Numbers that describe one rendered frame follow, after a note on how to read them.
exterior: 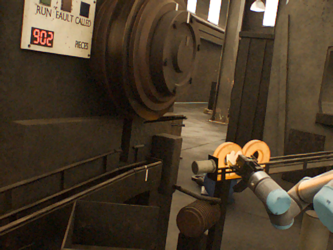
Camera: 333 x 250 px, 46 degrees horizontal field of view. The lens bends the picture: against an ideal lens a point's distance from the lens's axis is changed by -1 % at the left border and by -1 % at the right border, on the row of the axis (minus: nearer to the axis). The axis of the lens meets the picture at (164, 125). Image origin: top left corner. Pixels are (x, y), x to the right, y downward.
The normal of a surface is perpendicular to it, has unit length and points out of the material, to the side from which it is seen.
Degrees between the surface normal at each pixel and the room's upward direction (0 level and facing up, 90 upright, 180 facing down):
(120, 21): 73
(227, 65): 90
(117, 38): 87
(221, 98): 90
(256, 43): 90
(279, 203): 104
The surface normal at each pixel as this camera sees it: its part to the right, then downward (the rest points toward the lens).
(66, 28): 0.88, 0.18
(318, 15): -0.66, 0.01
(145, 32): 0.03, -0.11
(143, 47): -0.02, 0.14
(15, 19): -0.46, 0.05
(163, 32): -0.39, -0.30
